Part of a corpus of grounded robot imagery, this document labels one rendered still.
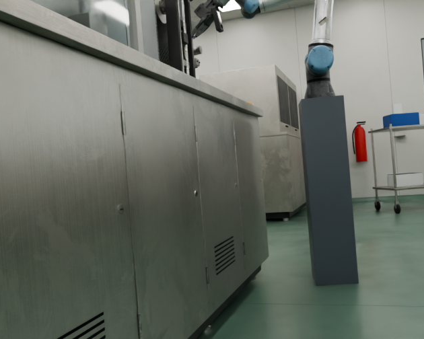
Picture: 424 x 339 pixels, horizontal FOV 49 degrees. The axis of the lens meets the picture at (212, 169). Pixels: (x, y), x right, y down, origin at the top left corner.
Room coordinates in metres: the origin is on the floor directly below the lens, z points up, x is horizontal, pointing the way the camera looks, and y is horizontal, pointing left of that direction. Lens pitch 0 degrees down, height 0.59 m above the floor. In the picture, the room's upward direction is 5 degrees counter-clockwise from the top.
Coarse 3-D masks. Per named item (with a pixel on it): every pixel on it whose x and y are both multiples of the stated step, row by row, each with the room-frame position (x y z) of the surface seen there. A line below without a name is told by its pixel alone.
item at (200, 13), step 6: (210, 0) 2.26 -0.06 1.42; (216, 0) 2.23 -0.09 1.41; (198, 6) 2.26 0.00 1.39; (204, 6) 2.27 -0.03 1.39; (210, 6) 2.26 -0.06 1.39; (216, 6) 2.25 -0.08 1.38; (222, 6) 2.25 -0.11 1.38; (198, 12) 2.26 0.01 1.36; (204, 12) 2.26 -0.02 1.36; (210, 12) 2.25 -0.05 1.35; (210, 18) 2.26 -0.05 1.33
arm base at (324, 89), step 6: (318, 78) 2.26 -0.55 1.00; (324, 78) 2.26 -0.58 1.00; (312, 84) 2.27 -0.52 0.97; (318, 84) 2.26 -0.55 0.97; (324, 84) 2.26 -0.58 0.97; (330, 84) 2.29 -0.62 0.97; (306, 90) 2.31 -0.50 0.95; (312, 90) 2.27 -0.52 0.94; (318, 90) 2.25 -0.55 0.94; (324, 90) 2.25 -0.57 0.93; (330, 90) 2.27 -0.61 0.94; (306, 96) 2.29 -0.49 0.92; (312, 96) 2.26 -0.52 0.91; (318, 96) 2.24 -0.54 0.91; (324, 96) 2.24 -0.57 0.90
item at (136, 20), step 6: (132, 0) 1.29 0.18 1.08; (138, 0) 1.31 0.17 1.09; (132, 6) 1.30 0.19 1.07; (138, 6) 1.31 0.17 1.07; (132, 12) 1.30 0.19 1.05; (138, 12) 1.31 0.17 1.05; (138, 18) 1.30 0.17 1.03; (138, 24) 1.30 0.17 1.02; (138, 30) 1.30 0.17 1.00; (138, 36) 1.29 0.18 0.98; (138, 42) 1.29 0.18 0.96; (138, 48) 1.29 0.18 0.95
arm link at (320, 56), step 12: (324, 0) 2.13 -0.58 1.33; (324, 12) 2.13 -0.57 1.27; (324, 24) 2.13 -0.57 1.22; (312, 36) 2.18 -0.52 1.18; (324, 36) 2.14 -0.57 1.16; (312, 48) 2.13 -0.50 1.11; (324, 48) 2.11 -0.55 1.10; (312, 60) 2.12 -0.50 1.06; (324, 60) 2.11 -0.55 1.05; (312, 72) 2.19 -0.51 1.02; (324, 72) 2.16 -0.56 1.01
